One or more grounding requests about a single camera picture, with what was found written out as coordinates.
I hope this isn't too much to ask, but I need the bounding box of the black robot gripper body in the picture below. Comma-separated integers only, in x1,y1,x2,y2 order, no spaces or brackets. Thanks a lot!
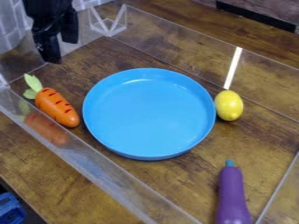
23,0,73,34

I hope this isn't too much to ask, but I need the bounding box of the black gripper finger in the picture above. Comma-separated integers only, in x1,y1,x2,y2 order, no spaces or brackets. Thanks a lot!
61,7,79,44
32,29,62,64

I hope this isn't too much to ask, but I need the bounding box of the orange toy carrot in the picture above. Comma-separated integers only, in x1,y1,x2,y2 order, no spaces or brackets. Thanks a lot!
23,73,81,128

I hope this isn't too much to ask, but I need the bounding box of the white sheer curtain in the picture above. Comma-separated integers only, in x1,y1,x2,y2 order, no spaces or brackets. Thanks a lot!
0,0,113,53

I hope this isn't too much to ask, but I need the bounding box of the blue round plate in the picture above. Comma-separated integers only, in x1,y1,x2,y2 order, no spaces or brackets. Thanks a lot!
82,68,217,161

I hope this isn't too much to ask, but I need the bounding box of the yellow toy lemon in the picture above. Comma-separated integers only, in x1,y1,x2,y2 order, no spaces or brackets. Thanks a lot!
214,90,245,121

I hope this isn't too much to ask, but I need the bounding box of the dark wooden ledge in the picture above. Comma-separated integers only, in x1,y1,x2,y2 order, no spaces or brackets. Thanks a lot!
217,0,297,33

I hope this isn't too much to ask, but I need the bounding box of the blue plastic object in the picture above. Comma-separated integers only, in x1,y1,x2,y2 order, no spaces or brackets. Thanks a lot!
0,192,27,224

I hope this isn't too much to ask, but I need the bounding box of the purple toy eggplant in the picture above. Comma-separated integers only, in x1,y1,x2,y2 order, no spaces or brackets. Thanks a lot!
217,159,253,224

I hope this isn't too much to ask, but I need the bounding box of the clear acrylic enclosure wall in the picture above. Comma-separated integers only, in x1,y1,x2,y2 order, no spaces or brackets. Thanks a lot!
0,0,299,224

